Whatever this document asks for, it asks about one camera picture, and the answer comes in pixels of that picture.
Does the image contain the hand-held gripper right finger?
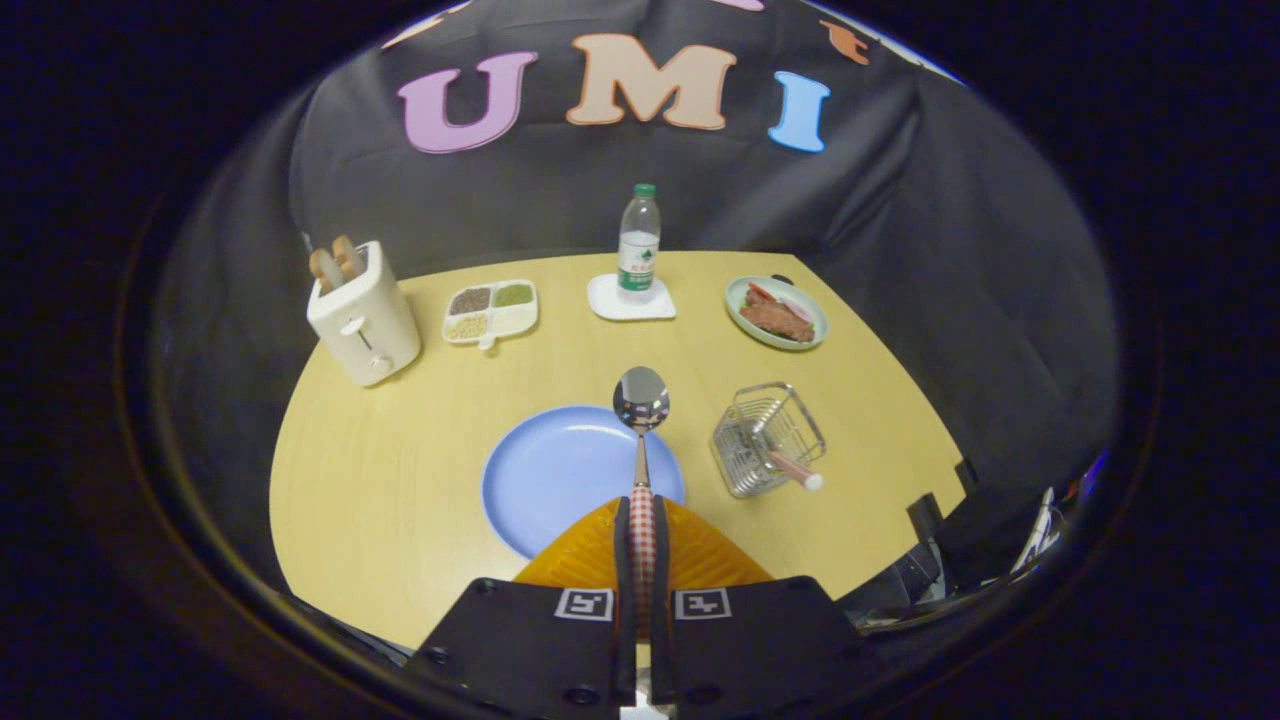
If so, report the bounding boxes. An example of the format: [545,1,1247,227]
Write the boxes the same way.
[650,497,881,720]

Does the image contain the black backdrop cloth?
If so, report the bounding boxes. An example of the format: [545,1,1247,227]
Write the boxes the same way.
[150,0,1121,601]

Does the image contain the cream toaster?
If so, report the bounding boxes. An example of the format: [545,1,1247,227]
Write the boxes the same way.
[306,240,423,388]

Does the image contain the brown meat slices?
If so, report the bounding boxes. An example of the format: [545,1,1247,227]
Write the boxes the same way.
[740,295,816,344]

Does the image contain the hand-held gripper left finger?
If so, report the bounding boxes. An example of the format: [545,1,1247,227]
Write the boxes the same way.
[405,497,636,720]

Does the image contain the fork with checked handle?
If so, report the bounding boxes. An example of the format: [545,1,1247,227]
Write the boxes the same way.
[765,448,825,493]

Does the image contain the spoon with checked handle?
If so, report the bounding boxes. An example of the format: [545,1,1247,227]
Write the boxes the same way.
[612,366,672,641]

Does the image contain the blue plate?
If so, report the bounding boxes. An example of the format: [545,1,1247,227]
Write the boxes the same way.
[481,404,687,561]

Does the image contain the pile of white papers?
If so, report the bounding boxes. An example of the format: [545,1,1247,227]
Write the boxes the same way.
[1010,485,1064,576]

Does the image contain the pale green plate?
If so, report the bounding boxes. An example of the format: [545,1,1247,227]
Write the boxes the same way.
[725,276,830,352]

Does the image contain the white divided grain tray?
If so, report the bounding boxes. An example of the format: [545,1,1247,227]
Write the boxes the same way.
[442,279,540,351]

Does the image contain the white square coaster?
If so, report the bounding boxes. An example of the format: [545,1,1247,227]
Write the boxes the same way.
[587,273,678,322]

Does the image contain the metal wire basket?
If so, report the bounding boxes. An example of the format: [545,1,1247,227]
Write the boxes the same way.
[711,382,828,500]

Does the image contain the clear water bottle green cap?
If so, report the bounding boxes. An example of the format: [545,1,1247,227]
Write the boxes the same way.
[617,183,662,304]

